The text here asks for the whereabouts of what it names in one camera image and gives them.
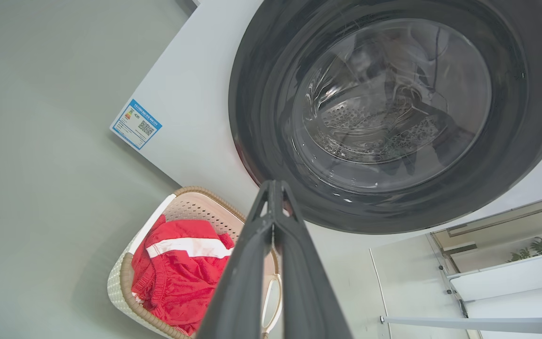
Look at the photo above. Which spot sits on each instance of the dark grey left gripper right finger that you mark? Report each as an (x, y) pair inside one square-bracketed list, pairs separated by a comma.
[(306, 292)]

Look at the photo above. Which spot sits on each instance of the dark round washing machine door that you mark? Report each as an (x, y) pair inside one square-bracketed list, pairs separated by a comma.
[(261, 103)]

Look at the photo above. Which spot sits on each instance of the white Hisense washing machine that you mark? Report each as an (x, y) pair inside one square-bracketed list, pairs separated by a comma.
[(195, 117)]

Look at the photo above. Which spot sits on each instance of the white cabinet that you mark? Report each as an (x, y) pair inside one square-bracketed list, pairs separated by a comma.
[(501, 280)]

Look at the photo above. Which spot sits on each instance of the beige perforated laundry basket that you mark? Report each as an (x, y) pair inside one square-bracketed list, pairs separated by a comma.
[(195, 205)]

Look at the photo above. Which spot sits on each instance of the green potted plant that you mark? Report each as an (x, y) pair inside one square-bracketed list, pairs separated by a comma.
[(539, 247)]

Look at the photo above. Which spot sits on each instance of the blue energy label sticker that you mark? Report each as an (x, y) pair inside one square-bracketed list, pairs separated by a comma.
[(136, 124)]

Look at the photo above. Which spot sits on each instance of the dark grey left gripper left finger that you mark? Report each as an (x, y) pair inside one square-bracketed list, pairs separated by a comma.
[(245, 282)]

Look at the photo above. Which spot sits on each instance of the red garment with white stripe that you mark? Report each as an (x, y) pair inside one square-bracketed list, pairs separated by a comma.
[(177, 282)]

